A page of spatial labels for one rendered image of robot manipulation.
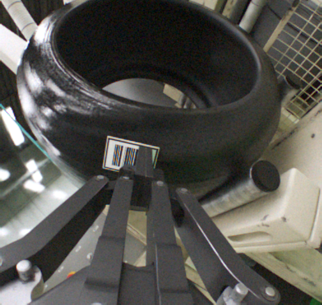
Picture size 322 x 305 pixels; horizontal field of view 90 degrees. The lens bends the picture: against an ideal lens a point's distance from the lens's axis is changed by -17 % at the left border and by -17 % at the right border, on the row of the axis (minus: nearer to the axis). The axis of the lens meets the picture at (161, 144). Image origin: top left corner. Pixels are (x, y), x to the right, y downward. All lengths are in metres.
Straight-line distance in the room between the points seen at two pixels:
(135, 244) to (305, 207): 0.77
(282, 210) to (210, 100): 0.49
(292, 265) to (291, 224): 0.53
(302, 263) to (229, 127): 0.66
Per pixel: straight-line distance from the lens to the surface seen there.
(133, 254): 0.94
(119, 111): 0.23
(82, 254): 0.96
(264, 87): 0.37
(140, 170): 0.16
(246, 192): 0.28
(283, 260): 0.77
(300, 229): 0.29
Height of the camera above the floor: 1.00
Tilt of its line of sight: 9 degrees up
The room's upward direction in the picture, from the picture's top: 54 degrees counter-clockwise
